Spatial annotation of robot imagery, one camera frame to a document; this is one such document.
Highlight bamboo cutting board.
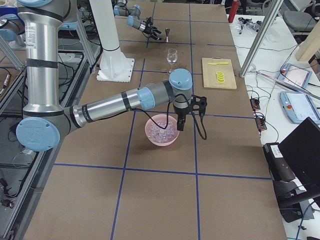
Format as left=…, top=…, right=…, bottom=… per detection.
left=201, top=57, right=237, bottom=90

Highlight yellow lemon slices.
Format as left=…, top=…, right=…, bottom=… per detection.
left=215, top=71, right=225, bottom=84

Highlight pink ribbed bowl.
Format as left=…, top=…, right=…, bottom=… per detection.
left=144, top=114, right=180, bottom=147

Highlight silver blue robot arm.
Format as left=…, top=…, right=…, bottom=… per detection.
left=113, top=3, right=162, bottom=41
left=15, top=0, right=195, bottom=152

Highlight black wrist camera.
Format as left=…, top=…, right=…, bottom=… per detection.
left=191, top=94, right=208, bottom=118

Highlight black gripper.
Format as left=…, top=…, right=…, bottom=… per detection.
left=173, top=101, right=190, bottom=131
left=140, top=16, right=162, bottom=41

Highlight red bottle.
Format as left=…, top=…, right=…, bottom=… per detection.
left=228, top=0, right=239, bottom=23

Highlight yellow plastic knife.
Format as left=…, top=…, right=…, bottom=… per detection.
left=207, top=61, right=230, bottom=66

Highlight black monitor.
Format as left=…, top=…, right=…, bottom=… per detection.
left=278, top=117, right=320, bottom=190

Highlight clear wine glass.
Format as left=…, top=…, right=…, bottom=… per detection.
left=166, top=48, right=178, bottom=74

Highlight black box with label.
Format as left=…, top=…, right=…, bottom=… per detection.
left=263, top=142, right=295, bottom=182

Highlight clear ice cubes pile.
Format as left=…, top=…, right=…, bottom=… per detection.
left=147, top=121, right=179, bottom=144

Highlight silver grabber stick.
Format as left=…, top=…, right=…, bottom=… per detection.
left=250, top=70, right=320, bottom=100

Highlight blue teach pendant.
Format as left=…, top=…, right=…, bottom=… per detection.
left=279, top=91, right=320, bottom=125
left=278, top=63, right=312, bottom=88

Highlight steel cocktail jigger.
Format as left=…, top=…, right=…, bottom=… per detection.
left=165, top=28, right=171, bottom=43

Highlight aluminium frame post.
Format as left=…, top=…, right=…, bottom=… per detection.
left=239, top=0, right=283, bottom=78

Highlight near blue teach pendant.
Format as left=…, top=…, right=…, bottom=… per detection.
left=279, top=91, right=320, bottom=125

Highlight far blue teach pendant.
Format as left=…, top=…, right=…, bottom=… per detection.
left=278, top=63, right=312, bottom=88

